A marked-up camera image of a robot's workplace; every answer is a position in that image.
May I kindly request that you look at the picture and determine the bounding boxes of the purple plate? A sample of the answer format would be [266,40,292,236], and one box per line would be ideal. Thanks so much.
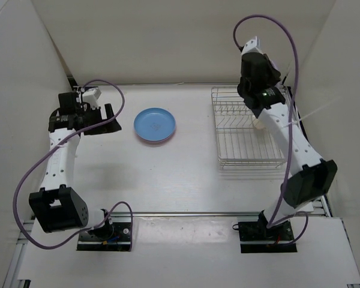
[269,59,280,72]

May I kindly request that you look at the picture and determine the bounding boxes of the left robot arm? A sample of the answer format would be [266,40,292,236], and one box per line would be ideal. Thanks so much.
[29,88,121,240]

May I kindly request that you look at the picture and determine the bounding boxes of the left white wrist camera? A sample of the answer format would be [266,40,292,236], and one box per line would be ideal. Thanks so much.
[74,86,101,109]

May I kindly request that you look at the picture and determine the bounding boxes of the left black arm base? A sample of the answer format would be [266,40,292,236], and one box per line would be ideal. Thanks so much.
[76,222,132,252]

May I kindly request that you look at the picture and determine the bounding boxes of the beige plate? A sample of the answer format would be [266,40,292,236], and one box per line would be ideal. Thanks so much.
[253,116,265,130]

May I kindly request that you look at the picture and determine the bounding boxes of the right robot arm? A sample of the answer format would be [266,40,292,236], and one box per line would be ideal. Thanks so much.
[237,52,338,240]

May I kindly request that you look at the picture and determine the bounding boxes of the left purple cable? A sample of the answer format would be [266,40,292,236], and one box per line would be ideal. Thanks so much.
[12,79,133,250]

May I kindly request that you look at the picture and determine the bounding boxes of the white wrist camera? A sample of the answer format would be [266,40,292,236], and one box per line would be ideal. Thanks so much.
[74,86,101,109]
[241,36,263,55]

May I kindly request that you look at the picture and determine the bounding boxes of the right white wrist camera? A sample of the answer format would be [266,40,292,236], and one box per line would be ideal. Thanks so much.
[241,36,263,55]

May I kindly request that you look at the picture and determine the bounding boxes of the metal wire dish rack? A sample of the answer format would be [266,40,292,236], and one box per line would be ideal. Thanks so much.
[211,86,286,169]

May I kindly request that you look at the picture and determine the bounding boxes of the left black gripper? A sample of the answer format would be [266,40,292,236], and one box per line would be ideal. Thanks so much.
[78,104,122,136]

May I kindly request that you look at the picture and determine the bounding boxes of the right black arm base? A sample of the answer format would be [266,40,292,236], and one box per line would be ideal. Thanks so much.
[232,221,297,254]

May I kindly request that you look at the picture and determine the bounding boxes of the blue plate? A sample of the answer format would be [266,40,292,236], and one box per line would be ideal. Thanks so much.
[133,107,176,140]

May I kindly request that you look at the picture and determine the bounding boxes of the pink plate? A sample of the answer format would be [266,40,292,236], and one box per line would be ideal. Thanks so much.
[136,132,176,145]

